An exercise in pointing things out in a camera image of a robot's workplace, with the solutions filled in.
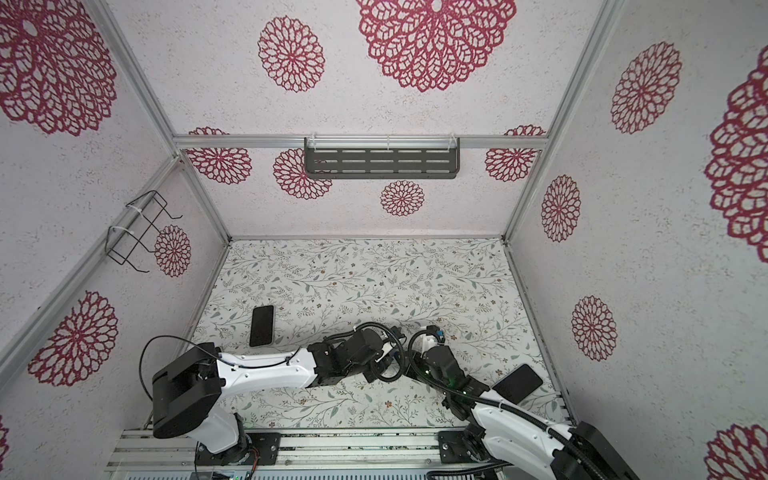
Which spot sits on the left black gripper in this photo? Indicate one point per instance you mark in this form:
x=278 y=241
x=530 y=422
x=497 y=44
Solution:
x=381 y=367

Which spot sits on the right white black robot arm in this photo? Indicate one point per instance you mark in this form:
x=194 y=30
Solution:
x=502 y=431

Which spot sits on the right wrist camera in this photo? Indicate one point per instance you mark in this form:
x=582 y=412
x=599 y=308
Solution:
x=431 y=337

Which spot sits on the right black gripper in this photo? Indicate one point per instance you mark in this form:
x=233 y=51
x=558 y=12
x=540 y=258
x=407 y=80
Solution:
x=414 y=360

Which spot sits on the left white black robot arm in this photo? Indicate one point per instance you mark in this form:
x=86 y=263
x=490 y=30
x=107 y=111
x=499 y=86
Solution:
x=187 y=393

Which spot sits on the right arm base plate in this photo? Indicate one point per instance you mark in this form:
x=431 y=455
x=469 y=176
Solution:
x=456 y=447

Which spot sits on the black phone near left wall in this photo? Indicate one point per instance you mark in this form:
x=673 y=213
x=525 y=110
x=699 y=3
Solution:
x=262 y=326

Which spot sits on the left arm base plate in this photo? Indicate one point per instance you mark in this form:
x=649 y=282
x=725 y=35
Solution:
x=255 y=448

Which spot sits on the dark grey wall shelf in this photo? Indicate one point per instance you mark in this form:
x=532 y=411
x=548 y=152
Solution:
x=385 y=160

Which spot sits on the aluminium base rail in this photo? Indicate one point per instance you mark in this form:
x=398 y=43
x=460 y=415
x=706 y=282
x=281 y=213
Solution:
x=331 y=449

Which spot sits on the black wire wall rack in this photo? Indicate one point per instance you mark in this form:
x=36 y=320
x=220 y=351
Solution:
x=125 y=237

